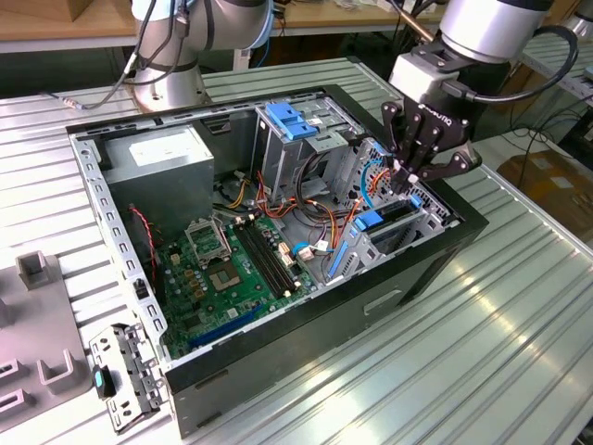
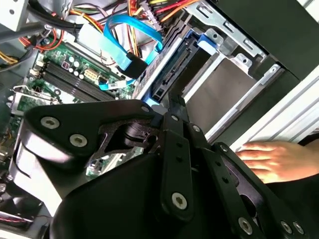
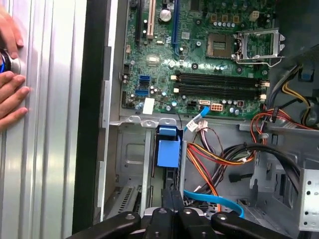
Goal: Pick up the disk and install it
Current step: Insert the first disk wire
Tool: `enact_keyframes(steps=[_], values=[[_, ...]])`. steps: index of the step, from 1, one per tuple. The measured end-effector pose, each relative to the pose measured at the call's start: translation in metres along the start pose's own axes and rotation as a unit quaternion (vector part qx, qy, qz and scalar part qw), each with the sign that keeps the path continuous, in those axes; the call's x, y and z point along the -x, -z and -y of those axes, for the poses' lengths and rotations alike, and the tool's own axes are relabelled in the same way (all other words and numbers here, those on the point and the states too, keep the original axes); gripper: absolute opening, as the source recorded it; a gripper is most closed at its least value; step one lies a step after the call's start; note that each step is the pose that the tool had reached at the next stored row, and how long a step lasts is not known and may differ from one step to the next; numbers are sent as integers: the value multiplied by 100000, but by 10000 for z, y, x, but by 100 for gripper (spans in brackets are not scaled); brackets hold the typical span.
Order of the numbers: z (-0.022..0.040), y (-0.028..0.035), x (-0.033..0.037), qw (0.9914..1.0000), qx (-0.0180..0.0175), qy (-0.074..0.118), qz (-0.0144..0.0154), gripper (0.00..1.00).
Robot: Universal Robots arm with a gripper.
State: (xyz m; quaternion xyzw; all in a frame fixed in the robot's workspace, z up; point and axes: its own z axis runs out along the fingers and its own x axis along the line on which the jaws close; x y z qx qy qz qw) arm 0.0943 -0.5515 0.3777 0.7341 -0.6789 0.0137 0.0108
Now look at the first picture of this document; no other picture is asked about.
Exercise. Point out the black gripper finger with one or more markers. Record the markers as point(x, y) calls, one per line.
point(458, 164)
point(393, 130)

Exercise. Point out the hard disk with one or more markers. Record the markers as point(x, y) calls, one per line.
point(368, 220)

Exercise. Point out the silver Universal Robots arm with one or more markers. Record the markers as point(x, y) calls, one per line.
point(162, 88)

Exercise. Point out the grey metal disk bay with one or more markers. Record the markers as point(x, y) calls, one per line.
point(431, 227)

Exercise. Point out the black tripod stand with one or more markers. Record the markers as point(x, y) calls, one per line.
point(404, 46)

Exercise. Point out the large cardboard box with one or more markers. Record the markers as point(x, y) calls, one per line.
point(546, 185)

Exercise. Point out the blue plastic drive latch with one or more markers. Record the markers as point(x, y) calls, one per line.
point(289, 123)

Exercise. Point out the grey metal drive cage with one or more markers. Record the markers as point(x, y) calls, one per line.
point(282, 162)

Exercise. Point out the wooden desk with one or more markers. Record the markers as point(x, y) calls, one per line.
point(324, 21)

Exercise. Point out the metal slat table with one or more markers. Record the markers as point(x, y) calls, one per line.
point(586, 58)

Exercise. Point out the black RAM slot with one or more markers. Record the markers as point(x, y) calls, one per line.
point(257, 262)
point(263, 259)
point(269, 257)
point(274, 254)

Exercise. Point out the black open PC case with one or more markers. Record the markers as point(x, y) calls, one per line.
point(301, 352)

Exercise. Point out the grey power supply unit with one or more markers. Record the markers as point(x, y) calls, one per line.
point(157, 190)

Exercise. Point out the blue expansion slot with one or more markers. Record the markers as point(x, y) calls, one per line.
point(222, 330)

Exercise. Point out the green motherboard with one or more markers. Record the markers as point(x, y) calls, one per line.
point(185, 296)

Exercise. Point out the grey parts rack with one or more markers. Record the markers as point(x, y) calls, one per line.
point(41, 315)

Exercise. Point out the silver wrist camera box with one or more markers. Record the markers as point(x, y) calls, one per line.
point(412, 76)

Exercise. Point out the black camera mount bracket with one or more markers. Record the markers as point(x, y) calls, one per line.
point(433, 53)

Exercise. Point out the metal slot cover bracket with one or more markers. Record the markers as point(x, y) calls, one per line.
point(134, 371)

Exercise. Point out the blue black bracket latch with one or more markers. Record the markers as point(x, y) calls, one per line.
point(102, 381)

